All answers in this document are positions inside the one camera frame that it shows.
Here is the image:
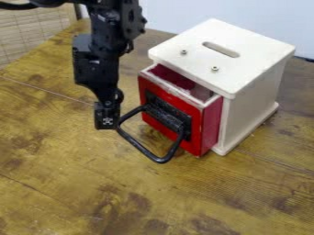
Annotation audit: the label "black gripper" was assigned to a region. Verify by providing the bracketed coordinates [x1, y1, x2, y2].
[72, 34, 123, 129]

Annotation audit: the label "black drawer handle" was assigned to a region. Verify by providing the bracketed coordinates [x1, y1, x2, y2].
[116, 91, 192, 164]

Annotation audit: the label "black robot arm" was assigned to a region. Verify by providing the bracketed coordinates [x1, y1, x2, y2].
[0, 0, 147, 129]

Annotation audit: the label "white wooden box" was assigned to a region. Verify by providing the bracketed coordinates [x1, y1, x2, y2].
[148, 18, 294, 155]

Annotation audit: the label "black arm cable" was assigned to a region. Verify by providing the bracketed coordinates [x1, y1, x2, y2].
[0, 1, 40, 11]

